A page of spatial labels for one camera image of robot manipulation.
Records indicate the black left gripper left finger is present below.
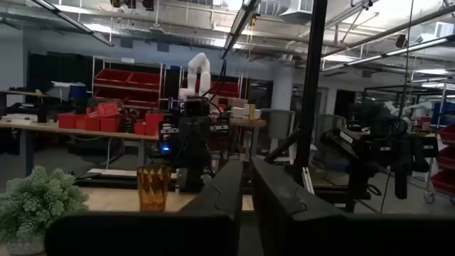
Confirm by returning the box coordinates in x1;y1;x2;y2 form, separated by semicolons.
45;159;244;256

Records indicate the wooden background workbench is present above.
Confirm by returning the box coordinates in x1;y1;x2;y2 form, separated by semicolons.
0;119;159;177

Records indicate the LED light bar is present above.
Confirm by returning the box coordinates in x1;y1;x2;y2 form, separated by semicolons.
31;0;115;48
219;0;262;60
321;34;455;73

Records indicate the red bin cart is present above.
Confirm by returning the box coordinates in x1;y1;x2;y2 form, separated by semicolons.
424;122;455;206

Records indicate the thin black hanging cable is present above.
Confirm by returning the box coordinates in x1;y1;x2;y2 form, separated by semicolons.
397;0;415;120

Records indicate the green artificial potted plant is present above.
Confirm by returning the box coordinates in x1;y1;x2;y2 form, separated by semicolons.
0;165;90;256

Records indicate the white ceiling vent duct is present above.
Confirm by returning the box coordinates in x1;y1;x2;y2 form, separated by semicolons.
278;0;314;24

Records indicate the black aluminium table frame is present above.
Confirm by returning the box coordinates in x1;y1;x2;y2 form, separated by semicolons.
73;172;178;190

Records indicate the white and blue cooler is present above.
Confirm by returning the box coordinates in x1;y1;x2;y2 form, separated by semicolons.
49;80;88;102

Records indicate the black vertical frame post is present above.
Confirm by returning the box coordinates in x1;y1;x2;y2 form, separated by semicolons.
293;0;328;186

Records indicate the small wooden side table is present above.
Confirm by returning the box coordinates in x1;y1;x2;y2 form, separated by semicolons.
229;118;267;159

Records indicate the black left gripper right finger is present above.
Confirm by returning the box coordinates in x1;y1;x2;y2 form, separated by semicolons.
250;156;455;256

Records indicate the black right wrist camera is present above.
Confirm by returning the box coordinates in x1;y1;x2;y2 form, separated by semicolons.
183;96;211;119

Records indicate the grey cylindrical bin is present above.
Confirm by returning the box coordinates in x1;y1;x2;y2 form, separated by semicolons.
261;108;296;140

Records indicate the red bin shelf rack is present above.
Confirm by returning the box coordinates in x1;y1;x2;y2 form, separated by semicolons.
209;73;246;100
91;56;166;111

